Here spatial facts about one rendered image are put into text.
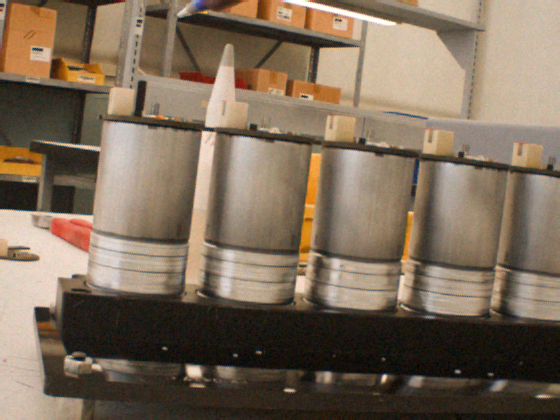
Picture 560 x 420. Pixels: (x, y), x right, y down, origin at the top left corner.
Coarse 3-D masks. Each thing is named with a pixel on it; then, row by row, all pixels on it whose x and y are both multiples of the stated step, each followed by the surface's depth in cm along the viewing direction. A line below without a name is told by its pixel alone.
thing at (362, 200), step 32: (320, 160) 25; (352, 160) 24; (384, 160) 24; (320, 192) 24; (352, 192) 24; (384, 192) 24; (320, 224) 24; (352, 224) 24; (384, 224) 24; (320, 256) 24; (352, 256) 24; (384, 256) 24; (320, 288) 24; (352, 288) 24; (384, 288) 24
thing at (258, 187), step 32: (224, 160) 23; (256, 160) 23; (288, 160) 23; (224, 192) 23; (256, 192) 23; (288, 192) 23; (224, 224) 23; (256, 224) 23; (288, 224) 23; (224, 256) 23; (256, 256) 23; (288, 256) 23; (224, 288) 23; (256, 288) 23; (288, 288) 24
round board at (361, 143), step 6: (354, 138) 24; (360, 138) 24; (366, 138) 24; (324, 144) 24; (330, 144) 24; (336, 144) 24; (342, 144) 24; (348, 144) 24; (354, 144) 24; (360, 144) 24; (366, 144) 24; (378, 150) 24; (384, 150) 24; (390, 150) 24; (396, 150) 24; (402, 150) 24
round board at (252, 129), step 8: (216, 128) 24; (224, 128) 23; (232, 128) 23; (248, 128) 23; (256, 128) 23; (264, 136) 23; (272, 136) 23; (280, 136) 23; (288, 136) 23; (296, 136) 23
